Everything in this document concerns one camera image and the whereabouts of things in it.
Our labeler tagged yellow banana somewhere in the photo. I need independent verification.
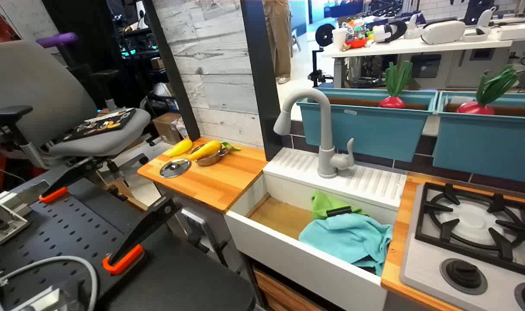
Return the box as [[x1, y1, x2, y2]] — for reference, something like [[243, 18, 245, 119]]
[[186, 138, 241, 164]]

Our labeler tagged wooden counter board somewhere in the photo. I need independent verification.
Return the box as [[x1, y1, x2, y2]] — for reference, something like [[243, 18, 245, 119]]
[[136, 136, 269, 214]]

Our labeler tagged grey toy faucet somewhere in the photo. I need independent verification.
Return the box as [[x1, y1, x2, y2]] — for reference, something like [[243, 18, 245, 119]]
[[271, 86, 355, 179]]

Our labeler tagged yellow banana plush toy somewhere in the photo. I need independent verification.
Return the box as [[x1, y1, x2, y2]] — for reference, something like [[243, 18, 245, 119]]
[[162, 136, 193, 158]]

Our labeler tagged white toy sink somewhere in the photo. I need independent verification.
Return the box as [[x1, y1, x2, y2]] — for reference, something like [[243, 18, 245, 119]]
[[224, 146, 409, 311]]

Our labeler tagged red radish toy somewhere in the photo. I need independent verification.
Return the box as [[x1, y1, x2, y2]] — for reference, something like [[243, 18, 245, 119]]
[[455, 63, 519, 115], [378, 58, 414, 110]]

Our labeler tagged wooden stove counter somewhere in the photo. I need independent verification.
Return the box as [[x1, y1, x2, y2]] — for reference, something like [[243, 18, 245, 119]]
[[379, 170, 525, 311]]

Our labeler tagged grey toy stove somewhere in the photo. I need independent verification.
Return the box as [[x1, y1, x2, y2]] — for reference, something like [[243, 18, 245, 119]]
[[398, 181, 525, 311]]

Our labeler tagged small steel pot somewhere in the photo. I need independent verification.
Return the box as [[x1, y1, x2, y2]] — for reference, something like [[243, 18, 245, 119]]
[[195, 146, 228, 169]]

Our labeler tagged green cloth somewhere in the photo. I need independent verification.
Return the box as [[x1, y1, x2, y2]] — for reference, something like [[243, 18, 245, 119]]
[[309, 189, 364, 221]]

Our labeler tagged black pillar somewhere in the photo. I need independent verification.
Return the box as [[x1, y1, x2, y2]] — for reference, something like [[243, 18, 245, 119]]
[[240, 0, 285, 162]]

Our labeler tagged steel pot lid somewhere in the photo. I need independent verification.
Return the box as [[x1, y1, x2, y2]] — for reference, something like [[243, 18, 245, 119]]
[[158, 157, 193, 179]]

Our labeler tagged cardboard box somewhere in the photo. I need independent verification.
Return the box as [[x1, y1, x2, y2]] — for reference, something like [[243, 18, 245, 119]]
[[152, 110, 186, 145]]

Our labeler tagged marble backsplash panel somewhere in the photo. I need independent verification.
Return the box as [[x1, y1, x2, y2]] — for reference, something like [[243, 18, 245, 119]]
[[152, 0, 266, 148]]

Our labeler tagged teal planter box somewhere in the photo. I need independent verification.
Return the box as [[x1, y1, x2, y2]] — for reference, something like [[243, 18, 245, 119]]
[[431, 89, 525, 186], [298, 84, 440, 164]]

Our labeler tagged teal cloth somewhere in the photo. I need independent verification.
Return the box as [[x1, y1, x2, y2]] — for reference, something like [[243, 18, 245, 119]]
[[297, 212, 393, 276]]

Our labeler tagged tray of tools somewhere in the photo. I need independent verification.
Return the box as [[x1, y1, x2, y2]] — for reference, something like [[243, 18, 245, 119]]
[[62, 106, 138, 143]]

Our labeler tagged white background table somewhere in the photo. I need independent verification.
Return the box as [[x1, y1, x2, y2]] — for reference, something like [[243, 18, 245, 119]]
[[321, 34, 525, 89]]

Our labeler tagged purple tube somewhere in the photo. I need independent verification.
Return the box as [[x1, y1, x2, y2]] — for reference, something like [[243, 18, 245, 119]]
[[36, 30, 79, 48]]

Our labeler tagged grey office chair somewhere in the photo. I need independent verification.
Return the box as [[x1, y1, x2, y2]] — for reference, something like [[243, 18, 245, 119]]
[[0, 39, 155, 174]]

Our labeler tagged grey metal box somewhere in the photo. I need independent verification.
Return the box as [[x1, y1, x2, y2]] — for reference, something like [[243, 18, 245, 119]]
[[0, 203, 31, 245]]

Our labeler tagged black clamp orange handle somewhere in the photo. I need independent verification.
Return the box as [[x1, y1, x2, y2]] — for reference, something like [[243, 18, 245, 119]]
[[36, 155, 103, 205], [101, 196, 183, 276]]

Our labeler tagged grey cable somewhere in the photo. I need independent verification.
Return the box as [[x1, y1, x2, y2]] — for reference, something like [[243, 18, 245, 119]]
[[0, 253, 100, 311]]

